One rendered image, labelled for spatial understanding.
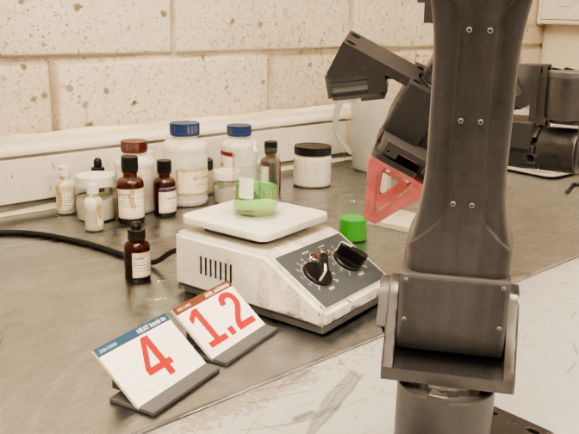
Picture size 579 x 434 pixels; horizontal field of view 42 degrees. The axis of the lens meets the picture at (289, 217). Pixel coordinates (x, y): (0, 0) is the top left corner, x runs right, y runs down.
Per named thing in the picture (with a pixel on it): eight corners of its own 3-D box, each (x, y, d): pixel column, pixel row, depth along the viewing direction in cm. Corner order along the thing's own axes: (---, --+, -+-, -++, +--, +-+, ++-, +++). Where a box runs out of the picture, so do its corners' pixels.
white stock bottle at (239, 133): (256, 186, 134) (256, 121, 131) (258, 195, 128) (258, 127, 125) (220, 186, 133) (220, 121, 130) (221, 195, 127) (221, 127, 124)
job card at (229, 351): (277, 331, 74) (278, 291, 73) (226, 366, 66) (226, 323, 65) (226, 318, 77) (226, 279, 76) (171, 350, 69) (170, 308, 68)
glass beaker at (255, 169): (282, 225, 80) (283, 149, 78) (231, 225, 80) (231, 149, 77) (277, 210, 86) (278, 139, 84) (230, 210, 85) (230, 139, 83)
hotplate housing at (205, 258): (390, 300, 83) (395, 230, 80) (322, 339, 72) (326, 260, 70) (235, 258, 95) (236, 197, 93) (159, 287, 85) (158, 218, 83)
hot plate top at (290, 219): (332, 219, 84) (332, 211, 84) (264, 244, 75) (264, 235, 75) (249, 201, 91) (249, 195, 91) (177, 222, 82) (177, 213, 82)
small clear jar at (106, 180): (120, 213, 115) (118, 170, 113) (114, 223, 109) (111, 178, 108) (81, 213, 115) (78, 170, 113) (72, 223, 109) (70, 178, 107)
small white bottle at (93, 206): (84, 232, 105) (82, 185, 103) (85, 227, 107) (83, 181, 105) (103, 232, 105) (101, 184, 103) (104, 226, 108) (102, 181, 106)
